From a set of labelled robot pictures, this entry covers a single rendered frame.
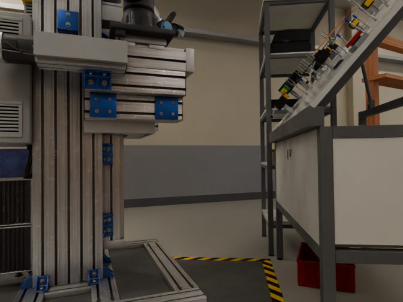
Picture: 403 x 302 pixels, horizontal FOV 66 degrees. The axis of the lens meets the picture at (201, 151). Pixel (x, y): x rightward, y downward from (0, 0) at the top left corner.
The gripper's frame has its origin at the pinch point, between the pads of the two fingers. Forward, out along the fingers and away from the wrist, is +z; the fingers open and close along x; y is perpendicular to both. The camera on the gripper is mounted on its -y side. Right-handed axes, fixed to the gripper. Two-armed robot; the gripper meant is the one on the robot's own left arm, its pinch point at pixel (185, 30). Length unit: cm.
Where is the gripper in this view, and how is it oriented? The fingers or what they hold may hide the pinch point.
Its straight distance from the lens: 230.9
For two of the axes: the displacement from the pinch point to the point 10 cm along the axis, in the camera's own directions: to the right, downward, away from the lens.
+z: 7.0, 0.1, 7.2
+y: -0.9, 9.9, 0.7
